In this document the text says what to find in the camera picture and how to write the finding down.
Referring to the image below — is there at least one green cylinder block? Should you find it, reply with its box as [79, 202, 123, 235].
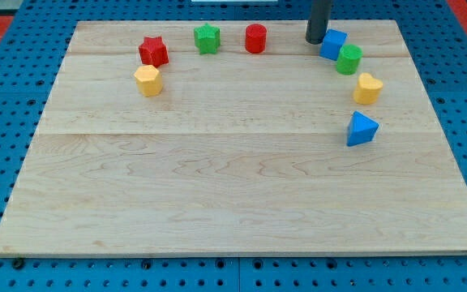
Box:
[336, 44, 363, 75]

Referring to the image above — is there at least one blue cube block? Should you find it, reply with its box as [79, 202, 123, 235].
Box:
[319, 29, 348, 61]

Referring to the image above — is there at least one red cylinder block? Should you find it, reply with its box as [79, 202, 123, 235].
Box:
[245, 24, 267, 54]

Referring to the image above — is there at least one green star block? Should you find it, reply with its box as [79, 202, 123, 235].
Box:
[194, 23, 221, 54]

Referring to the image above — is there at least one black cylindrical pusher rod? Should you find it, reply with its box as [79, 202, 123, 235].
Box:
[306, 0, 332, 45]

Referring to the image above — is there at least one red star block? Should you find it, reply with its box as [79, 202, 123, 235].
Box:
[139, 36, 169, 67]

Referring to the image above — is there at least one blue triangle block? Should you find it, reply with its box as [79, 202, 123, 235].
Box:
[346, 111, 379, 147]

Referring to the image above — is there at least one yellow heart block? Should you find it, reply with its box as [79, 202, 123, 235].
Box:
[353, 72, 383, 105]

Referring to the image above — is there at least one wooden board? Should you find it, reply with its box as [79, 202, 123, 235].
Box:
[0, 20, 467, 258]

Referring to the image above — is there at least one yellow hexagon block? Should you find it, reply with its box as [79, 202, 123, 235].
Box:
[134, 65, 163, 97]

